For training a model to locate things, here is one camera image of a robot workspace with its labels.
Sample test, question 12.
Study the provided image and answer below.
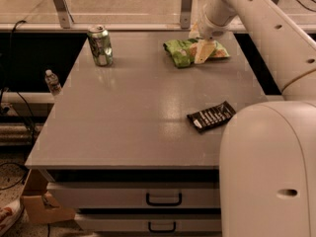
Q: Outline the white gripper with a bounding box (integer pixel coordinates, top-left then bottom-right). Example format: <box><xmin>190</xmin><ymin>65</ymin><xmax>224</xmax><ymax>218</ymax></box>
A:
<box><xmin>189</xmin><ymin>4</ymin><xmax>235</xmax><ymax>64</ymax></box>

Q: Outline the green rice chip bag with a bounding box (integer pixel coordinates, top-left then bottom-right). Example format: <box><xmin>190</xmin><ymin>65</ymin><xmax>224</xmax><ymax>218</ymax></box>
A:
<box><xmin>163</xmin><ymin>39</ymin><xmax>229</xmax><ymax>68</ymax></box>

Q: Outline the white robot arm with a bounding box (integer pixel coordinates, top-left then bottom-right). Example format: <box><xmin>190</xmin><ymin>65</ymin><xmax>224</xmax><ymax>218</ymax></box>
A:
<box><xmin>196</xmin><ymin>0</ymin><xmax>316</xmax><ymax>237</ymax></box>

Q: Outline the black rxbar chocolate bar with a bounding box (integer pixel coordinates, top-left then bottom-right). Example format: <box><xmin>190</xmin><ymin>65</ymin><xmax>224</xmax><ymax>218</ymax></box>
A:
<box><xmin>187</xmin><ymin>101</ymin><xmax>236</xmax><ymax>132</ymax></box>

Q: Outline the red white bag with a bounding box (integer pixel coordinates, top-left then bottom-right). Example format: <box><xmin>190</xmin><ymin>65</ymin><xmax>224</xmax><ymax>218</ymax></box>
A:
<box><xmin>0</xmin><ymin>199</ymin><xmax>23</xmax><ymax>237</ymax></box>

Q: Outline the green soda can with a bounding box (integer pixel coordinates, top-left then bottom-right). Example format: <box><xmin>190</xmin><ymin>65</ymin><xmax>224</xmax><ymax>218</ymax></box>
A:
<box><xmin>87</xmin><ymin>25</ymin><xmax>113</xmax><ymax>66</ymax></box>

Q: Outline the clear plastic water bottle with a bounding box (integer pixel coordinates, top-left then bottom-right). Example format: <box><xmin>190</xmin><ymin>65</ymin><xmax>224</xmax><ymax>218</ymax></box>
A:
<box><xmin>45</xmin><ymin>69</ymin><xmax>61</xmax><ymax>96</ymax></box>

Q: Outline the grey upper drawer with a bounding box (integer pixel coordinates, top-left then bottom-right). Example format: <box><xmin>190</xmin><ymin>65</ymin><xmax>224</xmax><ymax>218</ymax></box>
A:
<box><xmin>47</xmin><ymin>182</ymin><xmax>220</xmax><ymax>209</ymax></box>

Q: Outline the grey drawer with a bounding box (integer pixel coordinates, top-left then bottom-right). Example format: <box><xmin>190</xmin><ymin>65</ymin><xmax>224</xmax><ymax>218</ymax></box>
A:
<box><xmin>47</xmin><ymin>182</ymin><xmax>220</xmax><ymax>209</ymax></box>
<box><xmin>75</xmin><ymin>214</ymin><xmax>221</xmax><ymax>234</ymax></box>

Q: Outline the grey lower drawer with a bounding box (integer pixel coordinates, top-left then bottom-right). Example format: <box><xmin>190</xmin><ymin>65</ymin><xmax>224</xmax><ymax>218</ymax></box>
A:
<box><xmin>75</xmin><ymin>214</ymin><xmax>221</xmax><ymax>234</ymax></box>

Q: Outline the brown cardboard box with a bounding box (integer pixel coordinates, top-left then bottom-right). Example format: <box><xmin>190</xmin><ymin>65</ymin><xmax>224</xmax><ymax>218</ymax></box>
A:
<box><xmin>21</xmin><ymin>170</ymin><xmax>75</xmax><ymax>224</ymax></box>

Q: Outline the middle metal rail bracket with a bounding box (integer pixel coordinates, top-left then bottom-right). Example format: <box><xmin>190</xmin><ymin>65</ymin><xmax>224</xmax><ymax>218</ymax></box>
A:
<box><xmin>180</xmin><ymin>0</ymin><xmax>193</xmax><ymax>29</ymax></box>

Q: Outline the left metal rail bracket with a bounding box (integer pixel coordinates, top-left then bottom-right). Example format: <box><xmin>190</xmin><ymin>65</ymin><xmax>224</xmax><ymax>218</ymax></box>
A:
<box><xmin>52</xmin><ymin>0</ymin><xmax>73</xmax><ymax>29</ymax></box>

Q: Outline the black upper drawer handle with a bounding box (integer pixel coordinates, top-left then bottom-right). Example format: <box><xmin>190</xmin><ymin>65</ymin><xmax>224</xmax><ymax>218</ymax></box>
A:
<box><xmin>145</xmin><ymin>193</ymin><xmax>183</xmax><ymax>206</ymax></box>

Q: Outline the black drawer handle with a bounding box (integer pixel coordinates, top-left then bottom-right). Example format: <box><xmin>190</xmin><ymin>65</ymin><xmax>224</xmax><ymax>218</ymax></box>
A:
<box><xmin>147</xmin><ymin>222</ymin><xmax>177</xmax><ymax>234</ymax></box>
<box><xmin>145</xmin><ymin>193</ymin><xmax>183</xmax><ymax>206</ymax></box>

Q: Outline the black cable left side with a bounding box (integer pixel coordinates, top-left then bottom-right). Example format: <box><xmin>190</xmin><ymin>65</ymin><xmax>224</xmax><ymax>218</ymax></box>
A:
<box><xmin>0</xmin><ymin>19</ymin><xmax>38</xmax><ymax>146</ymax></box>

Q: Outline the black lower drawer handle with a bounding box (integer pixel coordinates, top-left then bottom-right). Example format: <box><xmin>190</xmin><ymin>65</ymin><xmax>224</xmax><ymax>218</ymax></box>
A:
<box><xmin>147</xmin><ymin>222</ymin><xmax>177</xmax><ymax>234</ymax></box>

